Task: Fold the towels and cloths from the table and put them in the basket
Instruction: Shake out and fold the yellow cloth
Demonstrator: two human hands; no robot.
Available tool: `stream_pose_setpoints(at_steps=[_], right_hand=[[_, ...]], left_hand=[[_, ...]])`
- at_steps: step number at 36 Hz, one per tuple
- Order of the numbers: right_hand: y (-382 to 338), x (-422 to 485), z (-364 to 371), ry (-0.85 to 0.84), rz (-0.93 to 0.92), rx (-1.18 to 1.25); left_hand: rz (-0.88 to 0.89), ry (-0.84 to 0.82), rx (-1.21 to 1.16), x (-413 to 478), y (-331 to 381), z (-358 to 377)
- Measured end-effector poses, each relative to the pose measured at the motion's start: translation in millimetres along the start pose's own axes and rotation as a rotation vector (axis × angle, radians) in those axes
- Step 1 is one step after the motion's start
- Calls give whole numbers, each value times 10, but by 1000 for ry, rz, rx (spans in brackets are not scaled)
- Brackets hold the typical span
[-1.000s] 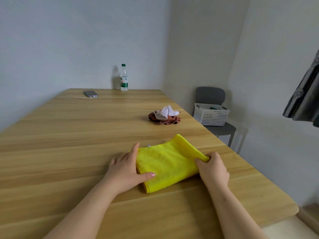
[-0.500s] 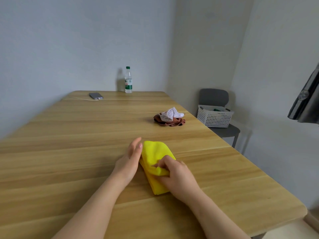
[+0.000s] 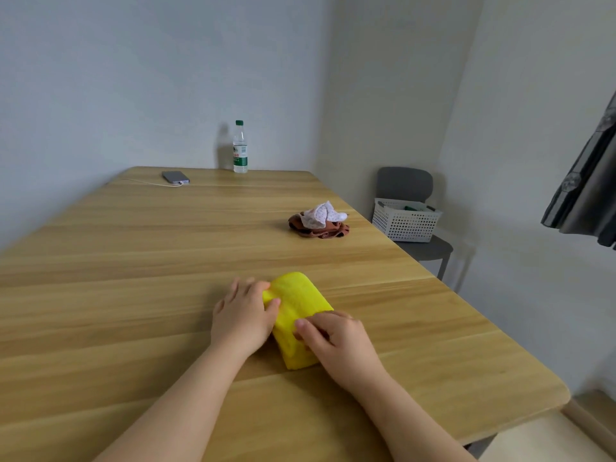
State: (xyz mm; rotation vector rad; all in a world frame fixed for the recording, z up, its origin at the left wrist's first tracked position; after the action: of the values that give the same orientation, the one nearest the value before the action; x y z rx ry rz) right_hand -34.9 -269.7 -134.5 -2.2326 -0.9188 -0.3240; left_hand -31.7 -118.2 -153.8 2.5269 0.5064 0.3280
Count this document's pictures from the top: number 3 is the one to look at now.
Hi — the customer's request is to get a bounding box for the person's left hand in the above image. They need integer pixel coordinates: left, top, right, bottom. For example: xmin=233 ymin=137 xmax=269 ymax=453
xmin=209 ymin=277 xmax=282 ymax=359

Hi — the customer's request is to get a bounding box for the person's right hand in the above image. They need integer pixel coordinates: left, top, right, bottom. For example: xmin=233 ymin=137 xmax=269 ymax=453
xmin=292 ymin=310 xmax=388 ymax=393

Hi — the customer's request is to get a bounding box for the yellow cloth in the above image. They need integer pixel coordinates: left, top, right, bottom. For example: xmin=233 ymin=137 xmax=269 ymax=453
xmin=261 ymin=271 xmax=336 ymax=371

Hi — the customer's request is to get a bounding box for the lilac dotted white cloth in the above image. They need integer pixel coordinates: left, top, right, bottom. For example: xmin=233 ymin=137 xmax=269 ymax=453
xmin=300 ymin=200 xmax=349 ymax=229

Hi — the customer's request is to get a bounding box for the white plastic basket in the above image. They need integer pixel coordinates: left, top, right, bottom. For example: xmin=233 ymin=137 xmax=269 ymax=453
xmin=371 ymin=198 xmax=443 ymax=244

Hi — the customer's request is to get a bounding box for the person's left forearm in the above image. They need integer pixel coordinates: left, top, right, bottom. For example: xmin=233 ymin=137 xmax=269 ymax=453
xmin=94 ymin=343 xmax=246 ymax=462

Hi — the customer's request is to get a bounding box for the person's right forearm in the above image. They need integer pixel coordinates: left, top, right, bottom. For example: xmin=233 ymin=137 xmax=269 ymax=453
xmin=358 ymin=372 xmax=477 ymax=462

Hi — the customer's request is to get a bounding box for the wooden table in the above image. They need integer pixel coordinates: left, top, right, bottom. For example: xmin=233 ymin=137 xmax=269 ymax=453
xmin=0 ymin=166 xmax=572 ymax=462

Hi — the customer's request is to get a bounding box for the clear green-label water bottle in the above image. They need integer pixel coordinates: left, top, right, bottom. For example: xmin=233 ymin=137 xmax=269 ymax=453
xmin=232 ymin=119 xmax=249 ymax=175

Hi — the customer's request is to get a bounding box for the grey chair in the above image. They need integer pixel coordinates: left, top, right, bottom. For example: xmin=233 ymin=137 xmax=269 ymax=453
xmin=374 ymin=166 xmax=455 ymax=281

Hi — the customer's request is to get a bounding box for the dark grey curtain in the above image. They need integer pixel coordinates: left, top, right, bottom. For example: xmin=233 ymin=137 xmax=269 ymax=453
xmin=540 ymin=90 xmax=616 ymax=251

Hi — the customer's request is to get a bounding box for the white charging cable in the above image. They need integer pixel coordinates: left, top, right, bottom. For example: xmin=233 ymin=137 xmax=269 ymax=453
xmin=123 ymin=177 xmax=185 ymax=188

